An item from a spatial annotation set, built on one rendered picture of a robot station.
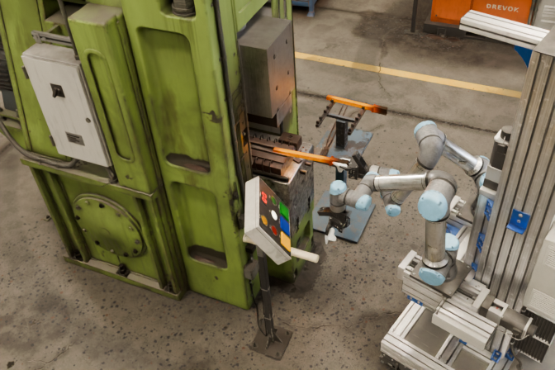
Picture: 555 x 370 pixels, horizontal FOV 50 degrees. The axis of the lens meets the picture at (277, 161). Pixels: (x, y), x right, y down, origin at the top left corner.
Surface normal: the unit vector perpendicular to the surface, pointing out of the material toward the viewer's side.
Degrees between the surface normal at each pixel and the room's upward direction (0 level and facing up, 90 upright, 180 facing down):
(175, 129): 89
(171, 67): 89
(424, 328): 0
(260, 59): 90
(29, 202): 0
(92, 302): 0
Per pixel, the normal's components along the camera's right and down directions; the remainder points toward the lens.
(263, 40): -0.06, -0.75
